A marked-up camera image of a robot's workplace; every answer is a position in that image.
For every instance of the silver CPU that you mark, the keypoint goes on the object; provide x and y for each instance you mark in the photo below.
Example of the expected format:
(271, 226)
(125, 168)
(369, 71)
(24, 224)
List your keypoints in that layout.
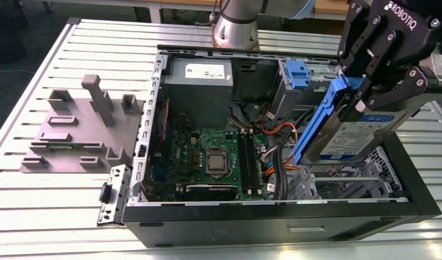
(217, 161)

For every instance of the green RAM stick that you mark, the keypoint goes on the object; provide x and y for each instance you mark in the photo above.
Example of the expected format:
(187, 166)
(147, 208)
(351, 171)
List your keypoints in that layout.
(64, 147)

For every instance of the black office chair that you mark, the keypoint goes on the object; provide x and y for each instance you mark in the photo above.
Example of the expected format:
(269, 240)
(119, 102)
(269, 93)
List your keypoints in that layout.
(8, 32)

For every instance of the metal expansion slot bracket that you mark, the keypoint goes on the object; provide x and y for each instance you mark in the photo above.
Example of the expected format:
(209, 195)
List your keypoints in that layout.
(119, 187)

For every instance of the blue plastic drive latch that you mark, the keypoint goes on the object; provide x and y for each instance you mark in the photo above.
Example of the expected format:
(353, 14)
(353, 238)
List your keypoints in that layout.
(297, 78)

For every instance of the metal disk bay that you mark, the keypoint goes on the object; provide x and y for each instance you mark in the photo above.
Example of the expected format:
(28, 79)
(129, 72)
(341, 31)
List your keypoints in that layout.
(351, 179)

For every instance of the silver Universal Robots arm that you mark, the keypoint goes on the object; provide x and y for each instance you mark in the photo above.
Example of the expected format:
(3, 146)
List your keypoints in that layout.
(236, 29)

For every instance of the white table frame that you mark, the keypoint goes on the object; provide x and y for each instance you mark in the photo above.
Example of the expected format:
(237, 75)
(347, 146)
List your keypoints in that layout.
(155, 13)

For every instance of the grey power supply unit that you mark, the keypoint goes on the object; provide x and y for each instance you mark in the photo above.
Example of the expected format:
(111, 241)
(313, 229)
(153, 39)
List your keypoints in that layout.
(196, 103)

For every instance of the black blue bracket latch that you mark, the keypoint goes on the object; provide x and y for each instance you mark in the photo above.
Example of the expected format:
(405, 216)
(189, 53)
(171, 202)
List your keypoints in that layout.
(105, 192)

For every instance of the hard disk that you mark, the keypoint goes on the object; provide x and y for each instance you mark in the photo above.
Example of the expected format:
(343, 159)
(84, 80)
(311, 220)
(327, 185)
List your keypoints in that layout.
(351, 140)

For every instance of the black RAM slot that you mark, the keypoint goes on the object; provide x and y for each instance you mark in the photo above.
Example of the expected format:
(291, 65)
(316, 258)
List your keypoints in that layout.
(255, 165)
(244, 162)

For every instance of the black graphics card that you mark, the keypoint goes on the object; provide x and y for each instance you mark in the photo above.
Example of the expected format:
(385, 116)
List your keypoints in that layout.
(211, 192)

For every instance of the black CPU socket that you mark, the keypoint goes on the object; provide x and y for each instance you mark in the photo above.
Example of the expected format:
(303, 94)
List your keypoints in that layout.
(217, 174)

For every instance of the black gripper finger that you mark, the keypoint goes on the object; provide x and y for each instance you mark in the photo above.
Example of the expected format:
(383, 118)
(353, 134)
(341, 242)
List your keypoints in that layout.
(416, 81)
(355, 46)

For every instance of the grey parts rack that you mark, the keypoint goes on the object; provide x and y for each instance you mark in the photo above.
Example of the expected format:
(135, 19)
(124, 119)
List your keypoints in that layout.
(84, 130)

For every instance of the metal optical drive cage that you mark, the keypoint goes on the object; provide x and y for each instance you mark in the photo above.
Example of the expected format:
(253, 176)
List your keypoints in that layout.
(289, 103)

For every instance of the green motherboard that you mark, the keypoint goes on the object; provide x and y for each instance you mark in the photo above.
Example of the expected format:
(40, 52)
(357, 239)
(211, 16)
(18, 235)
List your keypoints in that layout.
(187, 140)

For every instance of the black open PC case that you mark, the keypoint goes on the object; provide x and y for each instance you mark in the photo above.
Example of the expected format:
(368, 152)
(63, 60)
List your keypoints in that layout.
(243, 227)

